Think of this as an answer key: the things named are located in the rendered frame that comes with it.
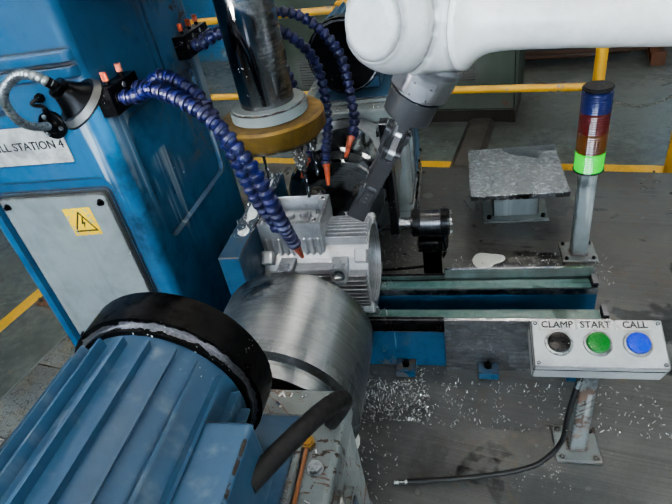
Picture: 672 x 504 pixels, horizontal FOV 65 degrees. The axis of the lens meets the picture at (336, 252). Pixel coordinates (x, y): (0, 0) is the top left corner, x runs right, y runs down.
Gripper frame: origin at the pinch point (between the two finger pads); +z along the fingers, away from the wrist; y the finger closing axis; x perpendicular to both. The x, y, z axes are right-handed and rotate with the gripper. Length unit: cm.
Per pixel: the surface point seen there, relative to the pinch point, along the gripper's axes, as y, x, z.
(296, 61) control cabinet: -327, -67, 111
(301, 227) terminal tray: -0.7, -8.0, 10.9
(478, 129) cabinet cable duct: -288, 75, 86
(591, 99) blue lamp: -34, 35, -21
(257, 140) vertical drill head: 3.5, -19.4, -4.5
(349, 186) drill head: -26.6, -2.0, 14.5
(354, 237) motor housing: -2.3, 1.6, 9.4
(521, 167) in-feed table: -61, 40, 8
